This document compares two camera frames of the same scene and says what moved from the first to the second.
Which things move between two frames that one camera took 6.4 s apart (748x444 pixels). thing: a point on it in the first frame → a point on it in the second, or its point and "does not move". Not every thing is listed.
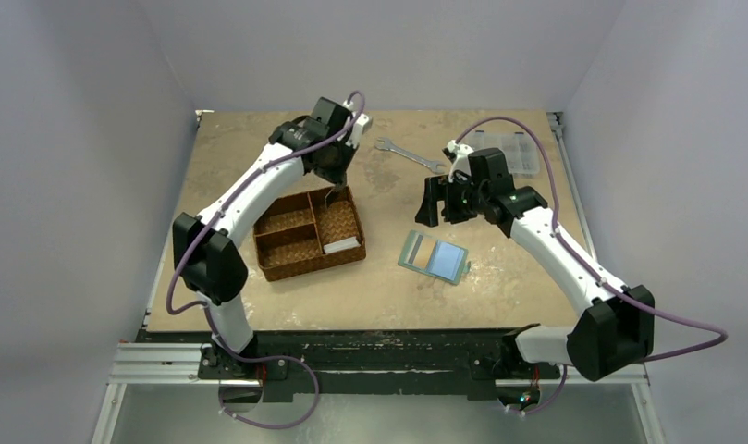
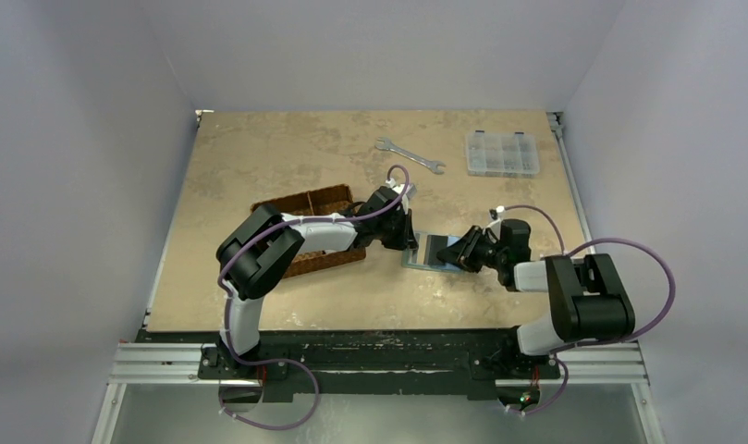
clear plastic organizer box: (522, 150) does not move
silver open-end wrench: (386, 144) does not move
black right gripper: (446, 200) → (472, 250)
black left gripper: (337, 177) → (406, 240)
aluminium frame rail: (153, 363) does not move
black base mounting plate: (330, 365) does not move
